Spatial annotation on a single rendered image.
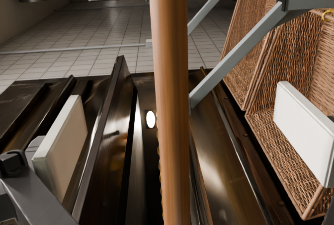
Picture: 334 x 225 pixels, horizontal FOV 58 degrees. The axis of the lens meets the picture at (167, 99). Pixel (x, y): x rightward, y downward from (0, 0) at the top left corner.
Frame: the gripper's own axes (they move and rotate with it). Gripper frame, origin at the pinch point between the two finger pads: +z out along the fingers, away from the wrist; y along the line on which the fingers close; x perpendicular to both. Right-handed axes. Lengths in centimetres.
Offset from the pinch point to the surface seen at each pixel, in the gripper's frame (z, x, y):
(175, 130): 6.6, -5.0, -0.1
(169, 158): 6.7, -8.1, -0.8
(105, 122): 76, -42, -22
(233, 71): 142, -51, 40
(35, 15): 351, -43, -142
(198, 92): 43.5, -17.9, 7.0
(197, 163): 21.6, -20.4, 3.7
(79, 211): 36, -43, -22
